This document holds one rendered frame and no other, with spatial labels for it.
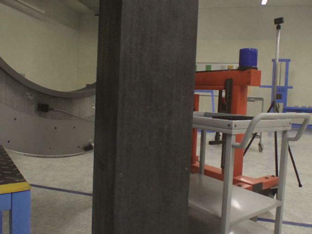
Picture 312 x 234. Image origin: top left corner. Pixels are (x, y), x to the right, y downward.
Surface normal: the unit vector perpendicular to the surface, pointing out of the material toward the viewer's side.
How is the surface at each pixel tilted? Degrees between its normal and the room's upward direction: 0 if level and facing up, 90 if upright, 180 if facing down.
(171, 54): 90
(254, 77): 90
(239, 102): 90
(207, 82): 90
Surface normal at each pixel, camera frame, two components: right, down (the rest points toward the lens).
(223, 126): -0.81, -0.01
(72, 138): 0.58, 0.07
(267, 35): -0.25, 0.04
